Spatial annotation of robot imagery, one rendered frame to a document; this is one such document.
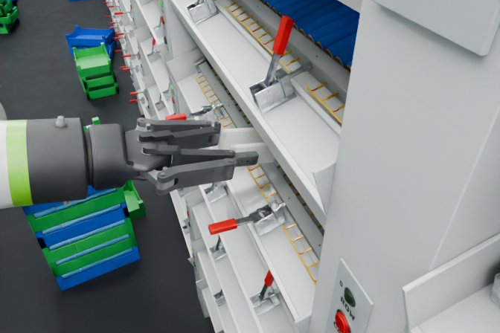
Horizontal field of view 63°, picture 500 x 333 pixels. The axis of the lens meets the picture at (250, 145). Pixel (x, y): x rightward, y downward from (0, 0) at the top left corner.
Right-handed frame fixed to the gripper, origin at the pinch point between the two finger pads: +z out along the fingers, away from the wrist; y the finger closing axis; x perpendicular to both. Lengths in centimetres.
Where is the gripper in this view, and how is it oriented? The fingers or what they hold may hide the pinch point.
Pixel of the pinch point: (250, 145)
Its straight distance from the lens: 55.2
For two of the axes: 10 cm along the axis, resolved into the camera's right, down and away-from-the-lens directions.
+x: 1.8, -8.3, -5.3
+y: 3.8, 5.5, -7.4
